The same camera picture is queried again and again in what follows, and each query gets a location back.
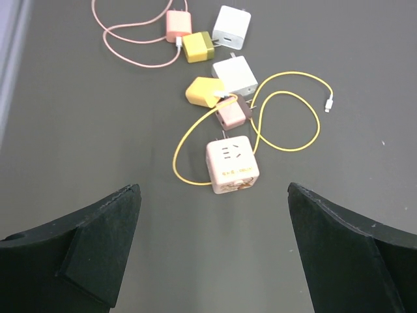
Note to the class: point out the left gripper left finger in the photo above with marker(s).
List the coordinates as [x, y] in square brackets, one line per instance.
[75, 263]

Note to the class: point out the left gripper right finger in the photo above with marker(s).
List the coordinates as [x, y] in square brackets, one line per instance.
[351, 262]

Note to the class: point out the pink giraffe cube charger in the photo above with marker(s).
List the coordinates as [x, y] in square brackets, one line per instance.
[231, 164]

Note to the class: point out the brown pink small charger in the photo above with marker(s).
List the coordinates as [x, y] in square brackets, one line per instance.
[234, 114]

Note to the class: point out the orange small charger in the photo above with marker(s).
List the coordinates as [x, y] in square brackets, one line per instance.
[206, 92]

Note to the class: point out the white square charger plug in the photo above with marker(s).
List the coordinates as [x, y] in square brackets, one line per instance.
[236, 75]

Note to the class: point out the yellow charger plug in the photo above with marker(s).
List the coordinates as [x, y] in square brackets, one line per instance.
[198, 47]

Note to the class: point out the pink charger plug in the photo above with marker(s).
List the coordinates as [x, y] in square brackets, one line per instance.
[178, 24]

